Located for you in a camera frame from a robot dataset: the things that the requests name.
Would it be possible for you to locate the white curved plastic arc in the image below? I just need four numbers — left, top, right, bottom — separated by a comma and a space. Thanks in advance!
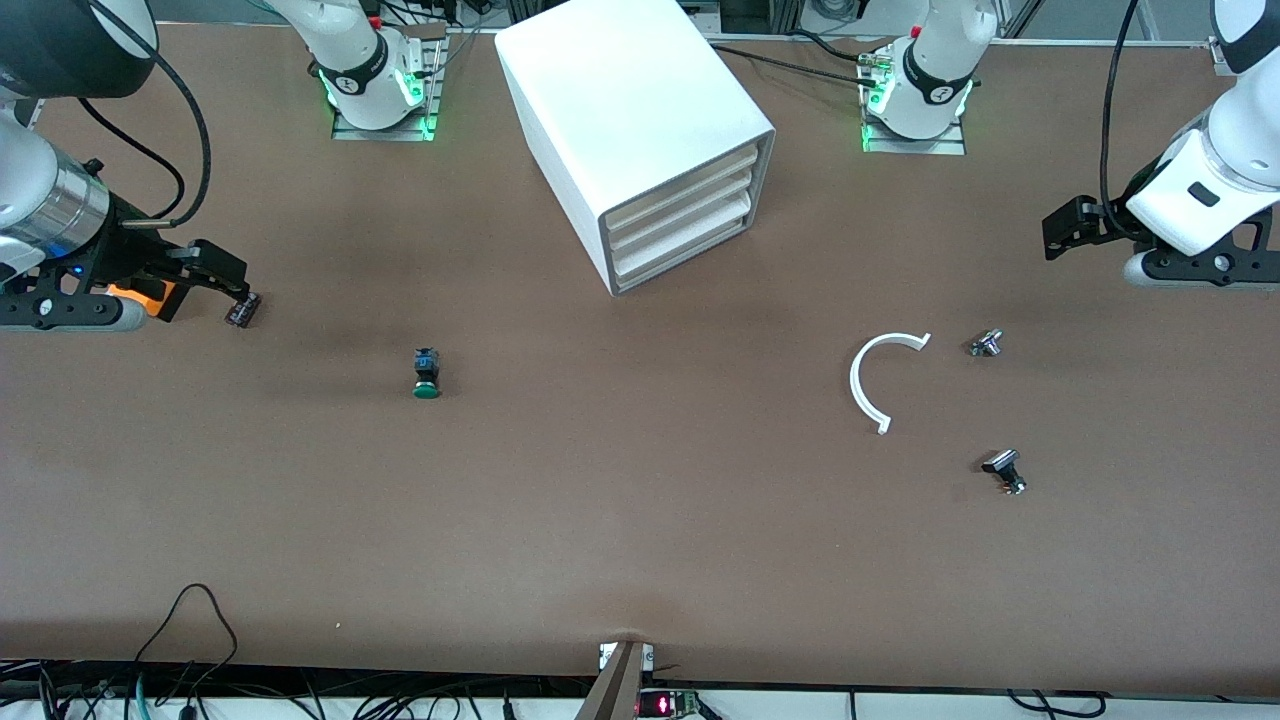
849, 332, 933, 436

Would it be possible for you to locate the white plastic drawer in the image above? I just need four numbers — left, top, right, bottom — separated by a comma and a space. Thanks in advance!
605, 143, 761, 246
608, 168, 758, 269
612, 192, 753, 291

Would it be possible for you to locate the orange button box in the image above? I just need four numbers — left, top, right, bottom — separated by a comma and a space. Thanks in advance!
106, 280, 191, 323

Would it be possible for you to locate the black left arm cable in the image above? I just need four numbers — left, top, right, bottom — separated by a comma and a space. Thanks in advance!
1100, 0, 1146, 241

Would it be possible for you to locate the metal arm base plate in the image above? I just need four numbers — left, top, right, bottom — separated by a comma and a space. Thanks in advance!
332, 38, 443, 142
862, 50, 967, 156

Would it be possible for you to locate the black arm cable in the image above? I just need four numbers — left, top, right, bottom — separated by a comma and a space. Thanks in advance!
1100, 0, 1146, 241
75, 0, 213, 231

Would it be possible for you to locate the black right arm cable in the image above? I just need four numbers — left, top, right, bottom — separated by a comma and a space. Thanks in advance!
75, 0, 213, 231

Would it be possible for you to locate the red display device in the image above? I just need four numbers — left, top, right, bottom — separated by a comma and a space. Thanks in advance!
638, 688, 701, 720

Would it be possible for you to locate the white drawer cabinet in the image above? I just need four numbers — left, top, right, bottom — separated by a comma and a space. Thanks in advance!
495, 0, 777, 298

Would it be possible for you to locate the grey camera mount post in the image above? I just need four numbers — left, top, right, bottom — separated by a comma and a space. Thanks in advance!
575, 640, 656, 720

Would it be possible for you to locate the black table cable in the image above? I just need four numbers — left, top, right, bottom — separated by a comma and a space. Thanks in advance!
710, 42, 883, 91

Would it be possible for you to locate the black looped cable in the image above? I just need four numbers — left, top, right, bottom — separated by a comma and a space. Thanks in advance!
130, 583, 241, 720

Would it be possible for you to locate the black headed switch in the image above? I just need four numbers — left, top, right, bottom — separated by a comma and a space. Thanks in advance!
981, 449, 1028, 496

